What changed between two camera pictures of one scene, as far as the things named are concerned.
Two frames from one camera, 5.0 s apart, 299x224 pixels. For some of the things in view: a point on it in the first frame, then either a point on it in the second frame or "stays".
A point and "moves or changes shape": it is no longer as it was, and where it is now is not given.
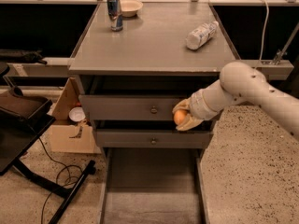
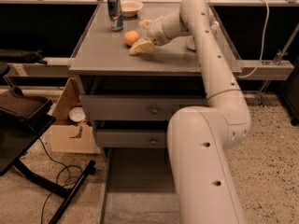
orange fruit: [178, 117] moves or changes shape
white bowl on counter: [129, 7] stays
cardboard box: [66, 135] stays
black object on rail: [26, 58] stays
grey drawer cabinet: [135, 60] stays
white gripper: [198, 107] → [155, 30]
